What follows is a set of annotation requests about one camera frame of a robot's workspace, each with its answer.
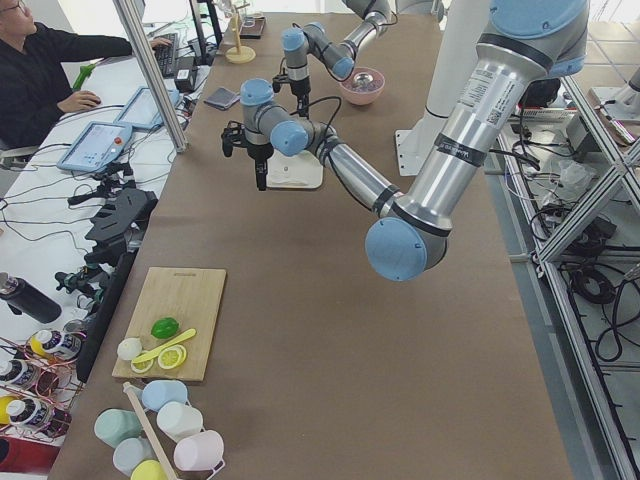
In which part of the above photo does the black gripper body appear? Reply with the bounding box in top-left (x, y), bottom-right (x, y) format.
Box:
top-left (247, 143), bottom-right (273, 163)
top-left (290, 77), bottom-right (311, 99)

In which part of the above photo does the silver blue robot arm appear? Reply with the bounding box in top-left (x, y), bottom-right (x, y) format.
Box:
top-left (240, 1), bottom-right (589, 281)
top-left (272, 0), bottom-right (397, 118)

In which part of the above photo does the cream serving tray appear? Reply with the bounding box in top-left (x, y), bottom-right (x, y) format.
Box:
top-left (267, 150), bottom-right (324, 190)

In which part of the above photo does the metal ice scoop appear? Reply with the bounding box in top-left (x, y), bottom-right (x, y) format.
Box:
top-left (351, 71), bottom-right (374, 90)

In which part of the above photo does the pink bowl with ice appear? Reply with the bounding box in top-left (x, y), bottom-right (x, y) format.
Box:
top-left (339, 67), bottom-right (385, 106)

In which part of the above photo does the grey folded cloth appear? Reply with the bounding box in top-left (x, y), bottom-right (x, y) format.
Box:
top-left (204, 87), bottom-right (240, 111)

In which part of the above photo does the wooden mug tree stand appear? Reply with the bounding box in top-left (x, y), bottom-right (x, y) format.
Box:
top-left (225, 2), bottom-right (256, 64)

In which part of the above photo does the dark wooden tray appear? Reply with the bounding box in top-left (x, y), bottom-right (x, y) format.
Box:
top-left (240, 17), bottom-right (266, 40)

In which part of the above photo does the black power adapter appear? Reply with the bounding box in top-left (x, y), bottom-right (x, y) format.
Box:
top-left (174, 56), bottom-right (198, 93)

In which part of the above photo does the far blue teach pendant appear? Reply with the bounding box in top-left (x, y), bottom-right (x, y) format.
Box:
top-left (114, 87), bottom-right (164, 131)

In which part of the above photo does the blue teach pendant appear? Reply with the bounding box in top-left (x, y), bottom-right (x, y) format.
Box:
top-left (56, 121), bottom-right (133, 173)
top-left (114, 87), bottom-right (164, 131)

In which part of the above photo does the black keyboard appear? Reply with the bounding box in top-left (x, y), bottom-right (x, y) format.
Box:
top-left (152, 33), bottom-right (179, 78)

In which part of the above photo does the bamboo cutting board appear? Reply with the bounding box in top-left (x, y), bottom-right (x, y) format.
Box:
top-left (112, 267), bottom-right (227, 382)

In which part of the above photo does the black gripper tool stand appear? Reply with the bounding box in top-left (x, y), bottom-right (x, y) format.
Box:
top-left (84, 188), bottom-right (158, 267)

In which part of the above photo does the near blue teach pendant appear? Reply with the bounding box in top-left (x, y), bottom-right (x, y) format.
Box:
top-left (56, 121), bottom-right (133, 173)

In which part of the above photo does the yellow plastic knife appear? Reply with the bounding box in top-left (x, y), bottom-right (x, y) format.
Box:
top-left (132, 328), bottom-right (197, 363)

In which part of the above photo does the green lime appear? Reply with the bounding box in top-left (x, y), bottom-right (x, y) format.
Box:
top-left (150, 317), bottom-right (180, 339)

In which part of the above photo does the lemon slice right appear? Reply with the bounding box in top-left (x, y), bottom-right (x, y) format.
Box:
top-left (157, 344), bottom-right (187, 370)

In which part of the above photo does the lemon slice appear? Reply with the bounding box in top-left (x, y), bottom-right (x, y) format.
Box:
top-left (130, 359), bottom-right (154, 374)
top-left (157, 344), bottom-right (187, 370)

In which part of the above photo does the white garlic bulb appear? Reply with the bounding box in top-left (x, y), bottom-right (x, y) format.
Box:
top-left (117, 337), bottom-right (143, 362)

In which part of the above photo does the lemon slice left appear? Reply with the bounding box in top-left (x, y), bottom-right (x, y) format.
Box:
top-left (130, 359), bottom-right (154, 374)

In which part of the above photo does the person in black sweater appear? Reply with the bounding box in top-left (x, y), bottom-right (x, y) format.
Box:
top-left (0, 0), bottom-right (174, 151)

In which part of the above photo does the wooden cup rack rod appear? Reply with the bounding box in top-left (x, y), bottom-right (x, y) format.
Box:
top-left (122, 382), bottom-right (178, 480)

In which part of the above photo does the white plastic cup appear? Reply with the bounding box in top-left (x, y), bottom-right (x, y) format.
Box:
top-left (156, 401), bottom-right (204, 442)

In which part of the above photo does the black water bottle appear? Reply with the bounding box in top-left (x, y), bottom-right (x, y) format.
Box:
top-left (1, 272), bottom-right (62, 324)

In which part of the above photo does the pink plastic cup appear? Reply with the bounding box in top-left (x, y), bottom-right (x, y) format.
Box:
top-left (173, 430), bottom-right (225, 471)

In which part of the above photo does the green plastic cup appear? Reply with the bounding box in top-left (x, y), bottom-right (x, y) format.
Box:
top-left (94, 409), bottom-right (142, 448)

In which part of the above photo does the pale blue plastic cup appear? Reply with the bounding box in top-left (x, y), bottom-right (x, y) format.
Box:
top-left (112, 437), bottom-right (156, 477)

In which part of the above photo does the yellow plastic cup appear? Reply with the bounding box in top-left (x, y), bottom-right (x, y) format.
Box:
top-left (130, 459), bottom-right (168, 480)

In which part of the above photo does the aluminium frame post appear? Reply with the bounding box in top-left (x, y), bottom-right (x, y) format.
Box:
top-left (113, 0), bottom-right (187, 154)

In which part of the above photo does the white camera mast post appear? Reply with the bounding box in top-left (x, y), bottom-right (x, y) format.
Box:
top-left (395, 0), bottom-right (489, 177)

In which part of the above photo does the copper wire bottle rack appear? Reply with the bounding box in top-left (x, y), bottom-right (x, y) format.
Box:
top-left (1, 330), bottom-right (84, 443)

